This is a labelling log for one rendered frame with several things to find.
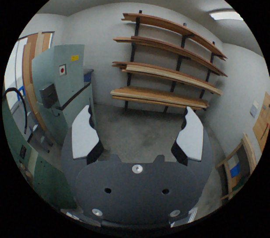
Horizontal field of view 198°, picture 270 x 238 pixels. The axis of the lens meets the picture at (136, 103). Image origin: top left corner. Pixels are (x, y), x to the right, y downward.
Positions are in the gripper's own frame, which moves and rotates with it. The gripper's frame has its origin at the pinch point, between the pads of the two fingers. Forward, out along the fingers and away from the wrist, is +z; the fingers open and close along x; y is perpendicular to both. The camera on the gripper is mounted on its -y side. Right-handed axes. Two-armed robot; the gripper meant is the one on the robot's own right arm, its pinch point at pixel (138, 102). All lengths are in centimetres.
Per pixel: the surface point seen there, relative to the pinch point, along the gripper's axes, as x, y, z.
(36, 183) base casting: -67, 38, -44
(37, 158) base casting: -69, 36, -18
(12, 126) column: -76, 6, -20
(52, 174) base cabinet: -72, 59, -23
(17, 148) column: -77, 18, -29
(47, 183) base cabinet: -69, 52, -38
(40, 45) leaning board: -201, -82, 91
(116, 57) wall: -44, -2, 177
